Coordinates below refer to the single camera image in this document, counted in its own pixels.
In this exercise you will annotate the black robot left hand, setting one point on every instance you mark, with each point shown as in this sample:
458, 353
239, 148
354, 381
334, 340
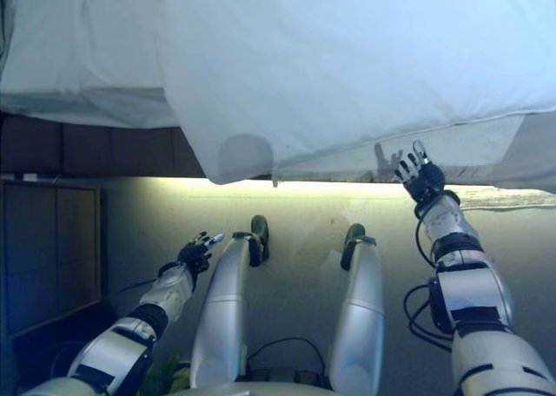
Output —
195, 255

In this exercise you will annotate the silver robot right leg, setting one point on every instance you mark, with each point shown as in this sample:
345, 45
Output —
360, 309

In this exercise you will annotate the dark robot left foot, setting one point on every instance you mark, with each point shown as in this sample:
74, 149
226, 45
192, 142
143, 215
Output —
260, 231

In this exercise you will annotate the silver robot left leg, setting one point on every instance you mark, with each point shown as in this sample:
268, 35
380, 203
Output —
223, 305

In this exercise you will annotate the white duvet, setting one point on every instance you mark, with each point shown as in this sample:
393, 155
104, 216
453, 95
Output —
326, 66

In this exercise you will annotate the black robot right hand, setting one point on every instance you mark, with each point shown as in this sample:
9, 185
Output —
423, 179

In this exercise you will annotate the wooden nightstand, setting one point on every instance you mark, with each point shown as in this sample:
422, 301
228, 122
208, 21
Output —
43, 248

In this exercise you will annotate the white bed sheet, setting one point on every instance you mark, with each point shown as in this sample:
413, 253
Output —
87, 44

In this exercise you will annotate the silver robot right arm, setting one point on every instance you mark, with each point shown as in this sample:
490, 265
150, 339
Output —
473, 292

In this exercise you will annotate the dark bed frame base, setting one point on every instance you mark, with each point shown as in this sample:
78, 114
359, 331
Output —
87, 148

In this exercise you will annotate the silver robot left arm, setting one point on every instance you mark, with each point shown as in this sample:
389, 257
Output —
113, 348

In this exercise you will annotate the dark robot foot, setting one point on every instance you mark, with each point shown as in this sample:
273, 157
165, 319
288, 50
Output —
354, 233
260, 231

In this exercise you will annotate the silver robot leg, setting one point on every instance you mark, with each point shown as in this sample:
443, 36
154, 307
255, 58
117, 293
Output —
223, 305
360, 309

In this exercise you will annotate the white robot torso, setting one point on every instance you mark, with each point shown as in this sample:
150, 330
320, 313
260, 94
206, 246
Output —
269, 391

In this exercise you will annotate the dark robot right foot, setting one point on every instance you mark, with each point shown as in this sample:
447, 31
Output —
354, 233

